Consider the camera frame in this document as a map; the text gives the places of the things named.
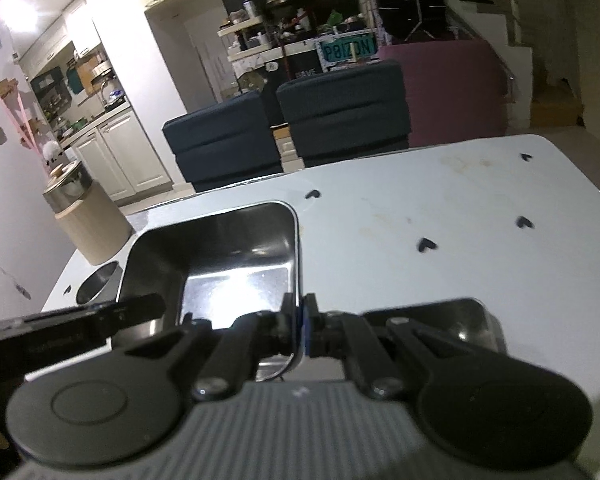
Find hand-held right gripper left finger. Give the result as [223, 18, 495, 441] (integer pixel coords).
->
[112, 293, 300, 402]

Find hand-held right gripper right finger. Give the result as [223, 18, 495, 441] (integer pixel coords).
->
[303, 293, 486, 402]

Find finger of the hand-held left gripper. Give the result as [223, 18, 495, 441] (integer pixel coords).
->
[0, 293, 167, 347]

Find square metal dish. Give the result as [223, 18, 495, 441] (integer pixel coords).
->
[114, 200, 301, 379]

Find rounded metal bowl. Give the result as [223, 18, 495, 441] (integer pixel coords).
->
[362, 297, 509, 357]

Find small round metal bowl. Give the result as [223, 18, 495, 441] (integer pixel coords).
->
[74, 260, 124, 306]

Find cream kettle with metal lid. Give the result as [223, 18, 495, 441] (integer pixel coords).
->
[42, 159, 134, 266]

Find white lower kitchen cabinets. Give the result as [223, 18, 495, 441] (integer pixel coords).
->
[62, 107, 174, 207]

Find white kitchen cabinets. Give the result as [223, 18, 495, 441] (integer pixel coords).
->
[62, 107, 174, 207]
[17, 0, 104, 79]

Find pale blue heart-print tablecloth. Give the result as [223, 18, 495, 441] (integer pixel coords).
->
[40, 134, 600, 480]

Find navy blue sofa seat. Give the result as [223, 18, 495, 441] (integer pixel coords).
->
[275, 58, 411, 169]
[162, 92, 284, 194]

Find kitchen faucet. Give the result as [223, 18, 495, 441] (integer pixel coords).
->
[99, 79, 119, 111]

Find teal sign plate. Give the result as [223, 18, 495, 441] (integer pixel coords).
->
[315, 34, 380, 72]

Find white upper kitchen cabinets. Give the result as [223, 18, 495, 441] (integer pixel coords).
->
[17, 0, 104, 79]

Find maroon sofa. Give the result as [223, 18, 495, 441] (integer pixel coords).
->
[377, 38, 512, 149]

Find white shelf rack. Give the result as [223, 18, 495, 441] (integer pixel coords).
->
[217, 14, 282, 62]

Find round ceiling light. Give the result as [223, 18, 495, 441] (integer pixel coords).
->
[0, 0, 37, 32]

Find white staircase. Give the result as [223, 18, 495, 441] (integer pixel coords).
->
[445, 0, 587, 137]

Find black vest with white trim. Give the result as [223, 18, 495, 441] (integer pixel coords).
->
[372, 0, 449, 44]

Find pink lanyard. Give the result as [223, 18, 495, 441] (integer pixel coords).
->
[0, 80, 52, 162]

